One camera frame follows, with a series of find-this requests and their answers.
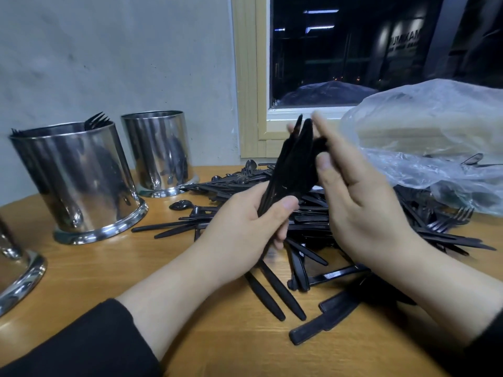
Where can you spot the person's left hand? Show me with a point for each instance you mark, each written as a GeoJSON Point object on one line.
{"type": "Point", "coordinates": [236, 239]}

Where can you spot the person's right hand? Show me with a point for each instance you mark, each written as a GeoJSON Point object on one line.
{"type": "Point", "coordinates": [361, 208]}

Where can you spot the pile of black plastic cutlery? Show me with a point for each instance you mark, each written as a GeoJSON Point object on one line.
{"type": "Point", "coordinates": [212, 184]}

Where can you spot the person's right forearm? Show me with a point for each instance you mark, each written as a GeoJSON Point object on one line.
{"type": "Point", "coordinates": [464, 294]}

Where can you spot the person's left forearm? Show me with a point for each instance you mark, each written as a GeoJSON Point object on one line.
{"type": "Point", "coordinates": [102, 330]}

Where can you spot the clear plastic bag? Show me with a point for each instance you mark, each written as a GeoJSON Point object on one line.
{"type": "Point", "coordinates": [432, 129]}

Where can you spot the dark parked car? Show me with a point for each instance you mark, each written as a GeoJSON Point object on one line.
{"type": "Point", "coordinates": [326, 94]}

